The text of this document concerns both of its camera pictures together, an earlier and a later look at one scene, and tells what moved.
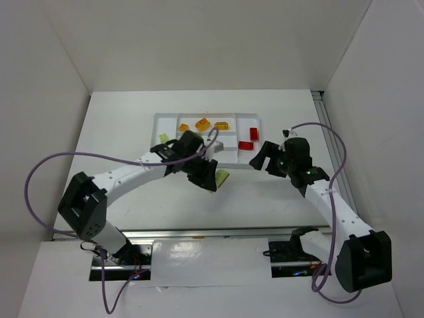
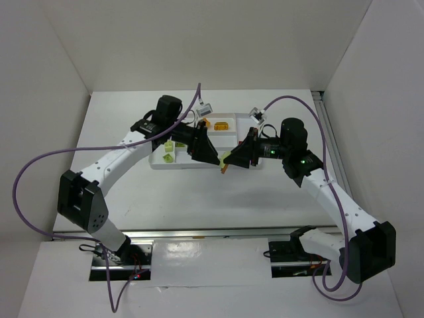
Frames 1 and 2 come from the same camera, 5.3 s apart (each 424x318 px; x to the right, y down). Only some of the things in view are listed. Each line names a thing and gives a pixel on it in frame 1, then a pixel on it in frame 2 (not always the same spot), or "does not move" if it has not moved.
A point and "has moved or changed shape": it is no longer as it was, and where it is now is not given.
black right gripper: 271,159 to 252,146
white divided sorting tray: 239,132 does not move
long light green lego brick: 220,176 to 224,154
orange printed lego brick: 221,125 does not move
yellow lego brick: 183,126 has moved or changed shape
